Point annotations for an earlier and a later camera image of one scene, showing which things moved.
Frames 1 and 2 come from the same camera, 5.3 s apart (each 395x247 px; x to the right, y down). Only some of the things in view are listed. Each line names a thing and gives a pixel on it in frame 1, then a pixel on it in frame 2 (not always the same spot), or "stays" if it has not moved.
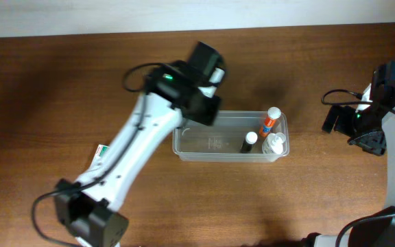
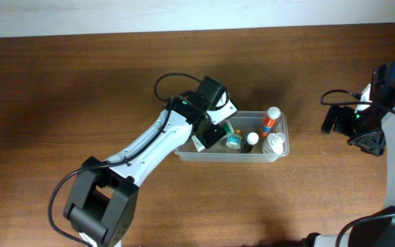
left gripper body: (201, 109) to (212, 134)
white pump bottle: (273, 143) stays
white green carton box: (101, 150) to (225, 125)
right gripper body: (337, 120) stays
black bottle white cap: (251, 138) stays
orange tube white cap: (273, 114) stays
